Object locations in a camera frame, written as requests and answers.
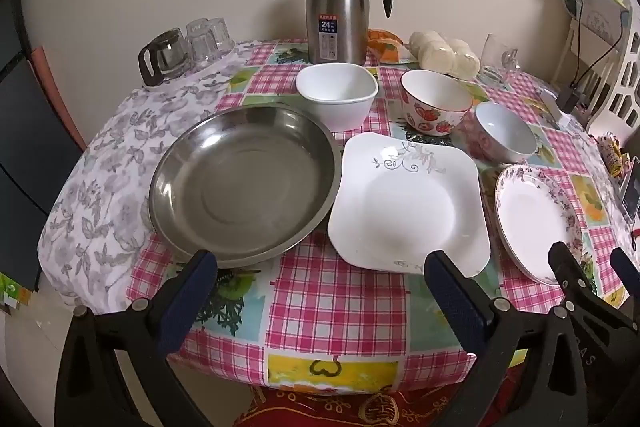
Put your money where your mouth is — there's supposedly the white square plate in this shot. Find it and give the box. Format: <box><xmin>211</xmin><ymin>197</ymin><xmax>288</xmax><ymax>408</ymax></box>
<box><xmin>327</xmin><ymin>132</ymin><xmax>491</xmax><ymax>278</ymax></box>

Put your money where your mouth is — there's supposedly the clear glass mug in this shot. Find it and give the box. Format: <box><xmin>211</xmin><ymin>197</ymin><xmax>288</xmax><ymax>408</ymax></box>
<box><xmin>477</xmin><ymin>33</ymin><xmax>521</xmax><ymax>88</ymax></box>

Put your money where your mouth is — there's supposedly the orange snack packet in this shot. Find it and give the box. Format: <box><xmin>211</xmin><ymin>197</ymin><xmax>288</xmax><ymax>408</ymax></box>
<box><xmin>366</xmin><ymin>28</ymin><xmax>416</xmax><ymax>65</ymax></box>

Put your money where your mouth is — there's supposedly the stainless steel basin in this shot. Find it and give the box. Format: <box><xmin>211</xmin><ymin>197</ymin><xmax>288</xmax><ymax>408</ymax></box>
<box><xmin>148</xmin><ymin>105</ymin><xmax>343</xmax><ymax>269</ymax></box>

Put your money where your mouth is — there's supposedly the small white box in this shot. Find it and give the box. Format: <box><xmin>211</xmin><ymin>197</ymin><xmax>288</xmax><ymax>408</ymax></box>
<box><xmin>540</xmin><ymin>89</ymin><xmax>568</xmax><ymax>128</ymax></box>

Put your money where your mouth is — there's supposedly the grey floral cloth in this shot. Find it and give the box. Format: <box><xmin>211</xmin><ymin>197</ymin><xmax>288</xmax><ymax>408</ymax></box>
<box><xmin>37</xmin><ymin>42</ymin><xmax>638</xmax><ymax>315</ymax></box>

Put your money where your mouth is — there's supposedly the glass coffee pot black handle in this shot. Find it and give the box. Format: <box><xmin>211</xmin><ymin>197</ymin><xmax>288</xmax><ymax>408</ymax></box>
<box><xmin>138</xmin><ymin>28</ymin><xmax>193</xmax><ymax>88</ymax></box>

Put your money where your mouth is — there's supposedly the white plastic rack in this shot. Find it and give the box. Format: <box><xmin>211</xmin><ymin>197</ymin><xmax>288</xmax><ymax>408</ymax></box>
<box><xmin>585</xmin><ymin>7</ymin><xmax>640</xmax><ymax>138</ymax></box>

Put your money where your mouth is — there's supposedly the black power adapter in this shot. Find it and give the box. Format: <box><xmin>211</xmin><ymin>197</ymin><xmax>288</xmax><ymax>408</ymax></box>
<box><xmin>557</xmin><ymin>87</ymin><xmax>583</xmax><ymax>112</ymax></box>

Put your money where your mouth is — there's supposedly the white paper bag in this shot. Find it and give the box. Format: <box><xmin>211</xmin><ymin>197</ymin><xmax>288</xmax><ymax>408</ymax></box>
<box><xmin>580</xmin><ymin>0</ymin><xmax>632</xmax><ymax>45</ymax></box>

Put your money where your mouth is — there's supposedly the green white packet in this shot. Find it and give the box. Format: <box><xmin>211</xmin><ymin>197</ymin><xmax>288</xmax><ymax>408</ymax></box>
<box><xmin>0</xmin><ymin>272</ymin><xmax>33</xmax><ymax>313</ymax></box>

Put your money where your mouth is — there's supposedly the red embroidered cushion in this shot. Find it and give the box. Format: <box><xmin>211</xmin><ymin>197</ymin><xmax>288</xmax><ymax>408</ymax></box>
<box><xmin>235</xmin><ymin>367</ymin><xmax>526</xmax><ymax>427</ymax></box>

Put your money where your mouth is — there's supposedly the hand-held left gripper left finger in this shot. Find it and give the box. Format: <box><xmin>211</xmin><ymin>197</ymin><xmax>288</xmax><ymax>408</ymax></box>
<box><xmin>54</xmin><ymin>249</ymin><xmax>218</xmax><ymax>427</ymax></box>

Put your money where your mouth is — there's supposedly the black cable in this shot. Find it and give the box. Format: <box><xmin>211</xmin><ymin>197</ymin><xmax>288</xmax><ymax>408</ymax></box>
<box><xmin>570</xmin><ymin>0</ymin><xmax>633</xmax><ymax>90</ymax></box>

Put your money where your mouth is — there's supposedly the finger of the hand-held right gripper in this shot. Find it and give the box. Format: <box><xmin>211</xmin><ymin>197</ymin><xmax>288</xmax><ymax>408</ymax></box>
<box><xmin>548</xmin><ymin>241</ymin><xmax>601</xmax><ymax>323</ymax></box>
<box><xmin>610</xmin><ymin>247</ymin><xmax>640</xmax><ymax>308</ymax></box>

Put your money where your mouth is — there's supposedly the white wooden stand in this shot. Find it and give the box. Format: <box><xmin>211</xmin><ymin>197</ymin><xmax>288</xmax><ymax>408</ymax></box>
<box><xmin>550</xmin><ymin>14</ymin><xmax>608</xmax><ymax>98</ymax></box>

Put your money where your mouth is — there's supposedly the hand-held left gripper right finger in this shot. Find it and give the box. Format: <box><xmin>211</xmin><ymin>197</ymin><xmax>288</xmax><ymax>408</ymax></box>
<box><xmin>424</xmin><ymin>249</ymin><xmax>586</xmax><ymax>427</ymax></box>

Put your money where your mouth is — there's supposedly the white square bowl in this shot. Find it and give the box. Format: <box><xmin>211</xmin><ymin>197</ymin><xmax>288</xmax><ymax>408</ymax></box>
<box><xmin>295</xmin><ymin>63</ymin><xmax>379</xmax><ymax>132</ymax></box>

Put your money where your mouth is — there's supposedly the small floral bowl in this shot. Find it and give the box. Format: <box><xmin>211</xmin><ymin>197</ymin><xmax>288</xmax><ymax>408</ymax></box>
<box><xmin>474</xmin><ymin>102</ymin><xmax>539</xmax><ymax>165</ymax></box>

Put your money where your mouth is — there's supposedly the dark panel with red edge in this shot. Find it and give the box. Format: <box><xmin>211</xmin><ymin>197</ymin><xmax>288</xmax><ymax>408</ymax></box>
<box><xmin>0</xmin><ymin>47</ymin><xmax>88</xmax><ymax>293</ymax></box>

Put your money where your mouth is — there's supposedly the bag of steamed buns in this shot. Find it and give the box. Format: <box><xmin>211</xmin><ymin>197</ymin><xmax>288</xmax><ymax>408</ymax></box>
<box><xmin>409</xmin><ymin>30</ymin><xmax>481</xmax><ymax>80</ymax></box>

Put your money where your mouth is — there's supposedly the smartphone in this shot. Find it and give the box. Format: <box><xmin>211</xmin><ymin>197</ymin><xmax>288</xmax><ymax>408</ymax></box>
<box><xmin>620</xmin><ymin>157</ymin><xmax>640</xmax><ymax>223</ymax></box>

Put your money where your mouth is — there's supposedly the round floral rim plate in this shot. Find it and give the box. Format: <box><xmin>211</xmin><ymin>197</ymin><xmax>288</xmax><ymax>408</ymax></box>
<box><xmin>494</xmin><ymin>164</ymin><xmax>584</xmax><ymax>286</ymax></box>

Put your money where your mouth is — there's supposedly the colourful candy packet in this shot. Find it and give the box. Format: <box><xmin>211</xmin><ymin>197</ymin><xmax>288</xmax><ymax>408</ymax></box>
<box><xmin>600</xmin><ymin>132</ymin><xmax>632</xmax><ymax>178</ymax></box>

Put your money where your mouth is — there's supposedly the pink checkered tablecloth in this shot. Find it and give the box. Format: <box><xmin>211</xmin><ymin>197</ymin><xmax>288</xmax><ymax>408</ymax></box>
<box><xmin>127</xmin><ymin>38</ymin><xmax>626</xmax><ymax>395</ymax></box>

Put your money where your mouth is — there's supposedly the strawberry print bowl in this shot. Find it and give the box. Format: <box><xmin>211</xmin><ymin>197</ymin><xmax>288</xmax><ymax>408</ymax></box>
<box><xmin>400</xmin><ymin>70</ymin><xmax>473</xmax><ymax>137</ymax></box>

